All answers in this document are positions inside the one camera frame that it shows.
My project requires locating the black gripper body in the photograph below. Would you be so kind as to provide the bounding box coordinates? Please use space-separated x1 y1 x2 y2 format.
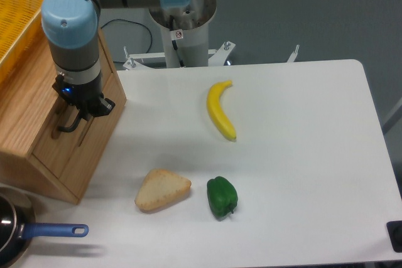
52 72 115 116

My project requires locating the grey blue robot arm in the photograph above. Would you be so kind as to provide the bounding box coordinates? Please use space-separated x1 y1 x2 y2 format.
41 0 190 132

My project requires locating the wooden drawer cabinet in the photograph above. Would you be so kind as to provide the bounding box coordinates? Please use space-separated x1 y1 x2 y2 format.
1 31 126 204

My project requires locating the yellow plastic basket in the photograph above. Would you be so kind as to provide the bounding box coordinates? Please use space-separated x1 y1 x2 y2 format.
1 0 43 82

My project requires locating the slice of bread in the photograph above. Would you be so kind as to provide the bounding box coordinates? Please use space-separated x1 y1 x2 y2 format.
134 169 192 212

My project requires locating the yellow banana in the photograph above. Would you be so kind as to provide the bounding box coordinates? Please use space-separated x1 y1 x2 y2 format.
206 80 237 141

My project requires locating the green bell pepper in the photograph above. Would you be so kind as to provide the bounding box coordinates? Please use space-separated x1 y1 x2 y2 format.
207 176 238 218

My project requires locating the black table corner clamp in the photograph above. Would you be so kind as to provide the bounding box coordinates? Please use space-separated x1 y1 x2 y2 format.
386 220 402 253

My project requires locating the black cable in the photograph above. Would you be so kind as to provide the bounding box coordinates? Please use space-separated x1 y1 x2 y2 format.
100 18 153 54

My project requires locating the blue handled frying pan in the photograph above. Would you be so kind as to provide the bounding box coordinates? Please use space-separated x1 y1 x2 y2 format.
1 188 89 267

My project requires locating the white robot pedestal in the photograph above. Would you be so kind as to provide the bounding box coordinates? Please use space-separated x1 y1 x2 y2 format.
149 0 217 68

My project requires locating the white table frame bracket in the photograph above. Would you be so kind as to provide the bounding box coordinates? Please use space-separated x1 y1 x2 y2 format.
286 45 300 63

